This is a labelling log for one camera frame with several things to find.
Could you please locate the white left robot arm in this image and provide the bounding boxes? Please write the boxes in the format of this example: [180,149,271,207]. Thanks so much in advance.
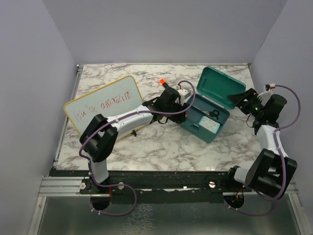
[79,87,190,193]

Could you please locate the orange black highlighter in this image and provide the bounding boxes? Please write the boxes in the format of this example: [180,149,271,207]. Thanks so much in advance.
[160,79,169,89]

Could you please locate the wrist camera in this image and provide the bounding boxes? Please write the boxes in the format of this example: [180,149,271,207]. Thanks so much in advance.
[258,83,276,102]
[175,89,191,105]

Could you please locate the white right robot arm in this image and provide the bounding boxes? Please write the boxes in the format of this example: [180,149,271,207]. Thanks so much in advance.
[224,89,297,200]

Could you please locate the blue divided tray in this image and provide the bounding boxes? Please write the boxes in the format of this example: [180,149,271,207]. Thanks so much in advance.
[186,106,230,134]

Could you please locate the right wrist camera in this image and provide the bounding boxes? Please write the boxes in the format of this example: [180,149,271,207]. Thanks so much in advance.
[258,83,276,102]

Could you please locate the purple cable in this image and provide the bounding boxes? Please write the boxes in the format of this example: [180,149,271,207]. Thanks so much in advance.
[224,84,301,216]
[78,80,196,190]

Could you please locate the black handled scissors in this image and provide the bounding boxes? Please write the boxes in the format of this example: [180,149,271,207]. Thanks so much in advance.
[205,110,220,120]

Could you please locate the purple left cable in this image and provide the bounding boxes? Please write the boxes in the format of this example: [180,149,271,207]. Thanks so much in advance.
[78,80,196,190]

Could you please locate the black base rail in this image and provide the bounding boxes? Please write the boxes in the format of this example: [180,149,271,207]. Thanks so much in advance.
[80,170,242,204]

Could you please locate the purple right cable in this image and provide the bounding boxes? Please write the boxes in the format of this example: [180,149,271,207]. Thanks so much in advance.
[224,84,301,216]

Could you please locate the yellow framed whiteboard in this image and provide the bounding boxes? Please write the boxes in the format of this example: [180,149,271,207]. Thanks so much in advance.
[64,75,143,135]

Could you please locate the teal medicine box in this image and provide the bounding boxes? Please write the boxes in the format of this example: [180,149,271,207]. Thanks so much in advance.
[180,67,246,143]

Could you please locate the white dressing packet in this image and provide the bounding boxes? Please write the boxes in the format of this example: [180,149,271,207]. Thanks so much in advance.
[200,116,221,134]

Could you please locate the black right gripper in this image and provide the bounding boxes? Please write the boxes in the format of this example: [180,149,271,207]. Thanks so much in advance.
[227,88,266,118]

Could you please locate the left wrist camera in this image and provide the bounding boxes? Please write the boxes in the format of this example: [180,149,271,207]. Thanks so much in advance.
[175,89,191,105]

